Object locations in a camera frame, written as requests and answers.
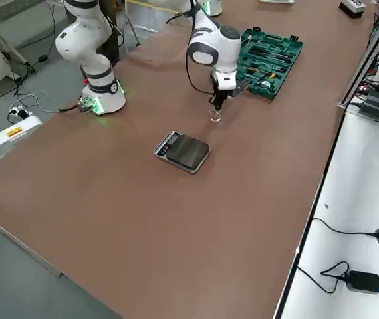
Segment black adapter with blue light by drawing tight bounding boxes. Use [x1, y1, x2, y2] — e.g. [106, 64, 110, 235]
[346, 270, 379, 295]

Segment white box with yellow label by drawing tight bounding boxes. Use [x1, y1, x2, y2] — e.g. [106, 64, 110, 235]
[0, 114, 43, 159]

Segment white button control box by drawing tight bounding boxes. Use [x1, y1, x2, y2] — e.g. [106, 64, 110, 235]
[338, 0, 367, 20]

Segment green plastic toolbox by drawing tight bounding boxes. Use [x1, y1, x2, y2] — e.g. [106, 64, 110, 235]
[234, 28, 305, 102]

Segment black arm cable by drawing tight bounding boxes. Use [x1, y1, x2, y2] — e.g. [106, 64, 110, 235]
[166, 6, 215, 97]

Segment black base cable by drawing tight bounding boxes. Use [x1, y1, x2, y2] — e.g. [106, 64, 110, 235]
[58, 102, 84, 113]

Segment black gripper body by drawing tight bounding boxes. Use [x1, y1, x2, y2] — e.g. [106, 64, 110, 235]
[210, 73, 235, 100]

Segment digital kitchen scale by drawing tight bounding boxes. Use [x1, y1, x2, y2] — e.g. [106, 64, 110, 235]
[154, 130, 212, 174]

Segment yellow black handled hammer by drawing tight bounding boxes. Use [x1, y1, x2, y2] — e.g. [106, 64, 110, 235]
[242, 66, 276, 80]

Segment aluminium frame rail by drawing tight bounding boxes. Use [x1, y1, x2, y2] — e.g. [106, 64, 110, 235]
[337, 0, 379, 109]

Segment white power strip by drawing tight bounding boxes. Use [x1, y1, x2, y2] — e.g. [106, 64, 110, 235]
[7, 103, 33, 122]

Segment black adapter cable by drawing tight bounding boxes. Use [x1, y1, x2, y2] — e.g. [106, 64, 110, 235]
[297, 249, 379, 295]
[312, 217, 378, 237]

